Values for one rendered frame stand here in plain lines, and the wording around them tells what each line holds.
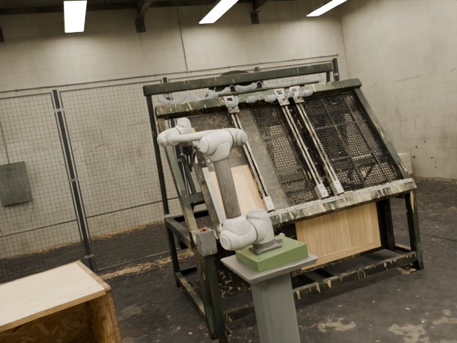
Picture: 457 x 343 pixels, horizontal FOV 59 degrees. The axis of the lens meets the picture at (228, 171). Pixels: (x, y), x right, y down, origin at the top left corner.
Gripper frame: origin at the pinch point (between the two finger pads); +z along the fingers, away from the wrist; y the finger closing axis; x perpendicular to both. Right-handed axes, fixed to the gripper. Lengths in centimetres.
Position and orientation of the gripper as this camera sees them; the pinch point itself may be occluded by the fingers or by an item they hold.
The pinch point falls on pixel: (190, 167)
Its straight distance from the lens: 321.5
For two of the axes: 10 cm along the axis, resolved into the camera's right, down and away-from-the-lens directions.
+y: -9.2, 2.6, -2.9
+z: 0.8, 8.6, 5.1
